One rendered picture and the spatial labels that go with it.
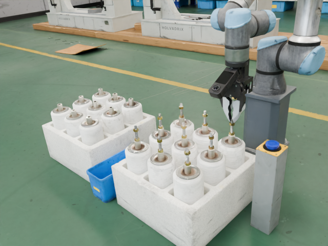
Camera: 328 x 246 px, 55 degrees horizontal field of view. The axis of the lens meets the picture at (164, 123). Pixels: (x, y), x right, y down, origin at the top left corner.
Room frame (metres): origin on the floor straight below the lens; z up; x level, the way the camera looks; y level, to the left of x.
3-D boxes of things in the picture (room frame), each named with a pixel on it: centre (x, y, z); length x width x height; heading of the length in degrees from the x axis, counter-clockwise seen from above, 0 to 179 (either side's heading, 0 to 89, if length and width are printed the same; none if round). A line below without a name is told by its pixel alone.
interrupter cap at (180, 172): (0.80, -0.06, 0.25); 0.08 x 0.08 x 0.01
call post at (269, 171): (0.81, -0.32, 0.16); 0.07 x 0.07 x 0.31; 43
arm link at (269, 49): (1.31, -0.48, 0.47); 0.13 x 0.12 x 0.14; 37
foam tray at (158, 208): (0.97, -0.07, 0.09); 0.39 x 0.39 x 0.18; 43
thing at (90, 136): (1.21, 0.31, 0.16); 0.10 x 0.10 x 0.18
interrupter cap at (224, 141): (0.97, -0.23, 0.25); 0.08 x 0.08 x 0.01
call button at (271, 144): (0.81, -0.32, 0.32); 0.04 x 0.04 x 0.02
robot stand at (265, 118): (1.32, -0.48, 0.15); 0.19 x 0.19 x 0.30; 47
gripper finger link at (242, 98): (0.95, -0.25, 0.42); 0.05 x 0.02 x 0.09; 46
